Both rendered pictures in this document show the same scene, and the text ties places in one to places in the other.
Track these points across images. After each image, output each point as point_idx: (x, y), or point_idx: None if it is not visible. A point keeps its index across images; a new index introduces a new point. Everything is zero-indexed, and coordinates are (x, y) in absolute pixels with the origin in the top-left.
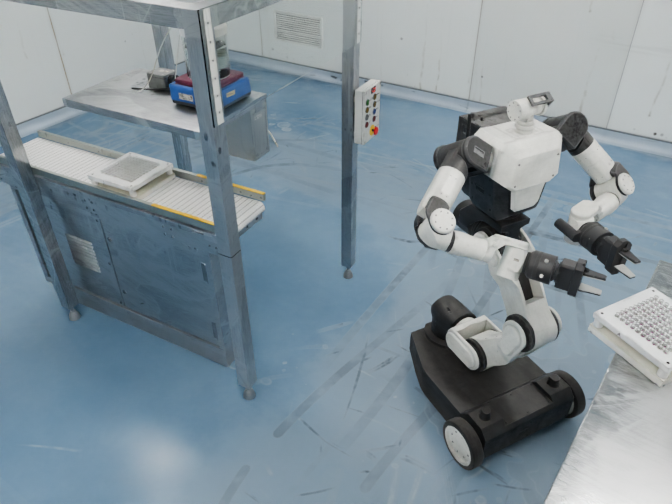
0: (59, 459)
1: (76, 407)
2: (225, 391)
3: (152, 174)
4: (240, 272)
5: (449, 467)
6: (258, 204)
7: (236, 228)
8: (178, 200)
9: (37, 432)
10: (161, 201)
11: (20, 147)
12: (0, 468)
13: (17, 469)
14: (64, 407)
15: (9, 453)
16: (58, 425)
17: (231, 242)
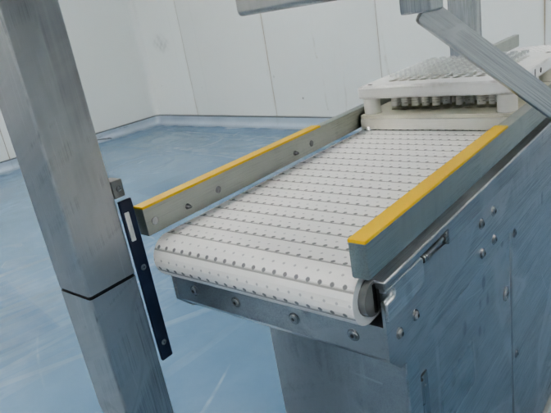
0: (190, 406)
1: (277, 399)
2: None
3: (434, 82)
4: (102, 369)
5: None
6: (339, 273)
7: (56, 209)
8: (378, 156)
9: (243, 374)
10: (373, 144)
11: (465, 9)
12: (200, 360)
13: (192, 374)
14: (280, 387)
15: (219, 360)
16: (249, 390)
17: (48, 239)
